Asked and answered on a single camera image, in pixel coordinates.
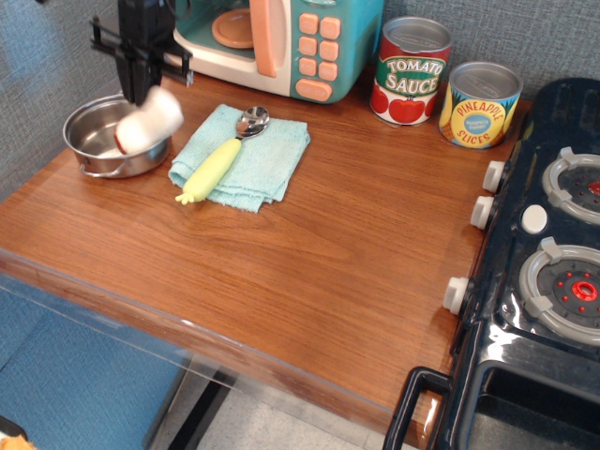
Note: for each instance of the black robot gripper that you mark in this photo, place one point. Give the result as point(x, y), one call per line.
point(141, 37)

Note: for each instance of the plush white brown mushroom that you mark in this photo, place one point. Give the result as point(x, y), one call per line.
point(156, 120)

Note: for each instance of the silver metal pot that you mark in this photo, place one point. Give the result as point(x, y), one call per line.
point(89, 133)

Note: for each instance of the light blue folded cloth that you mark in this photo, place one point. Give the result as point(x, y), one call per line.
point(260, 173)

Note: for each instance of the teal toy microwave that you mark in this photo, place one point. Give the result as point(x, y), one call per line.
point(310, 50)

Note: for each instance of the tomato sauce can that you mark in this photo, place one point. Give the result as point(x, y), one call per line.
point(412, 59)

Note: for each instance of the pineapple slices can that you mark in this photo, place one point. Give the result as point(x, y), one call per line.
point(480, 102)

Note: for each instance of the black table leg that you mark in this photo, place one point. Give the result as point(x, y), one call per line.
point(203, 412)

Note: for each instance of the white stove knob upper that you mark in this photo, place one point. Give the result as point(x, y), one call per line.
point(493, 176)

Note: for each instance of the white stove knob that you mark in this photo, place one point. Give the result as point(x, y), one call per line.
point(454, 295)
point(481, 212)
point(493, 176)

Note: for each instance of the white stove knob middle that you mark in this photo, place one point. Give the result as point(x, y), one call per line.
point(481, 212)

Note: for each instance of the white stove knob lower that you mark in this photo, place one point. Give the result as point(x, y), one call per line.
point(454, 295)

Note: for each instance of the orange plush toy corner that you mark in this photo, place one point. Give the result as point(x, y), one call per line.
point(16, 443)

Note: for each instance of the dark blue toy stove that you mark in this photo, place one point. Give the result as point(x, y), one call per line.
point(525, 372)

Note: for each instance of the yellow handled metal spoon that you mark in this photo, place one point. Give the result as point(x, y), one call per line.
point(206, 177)

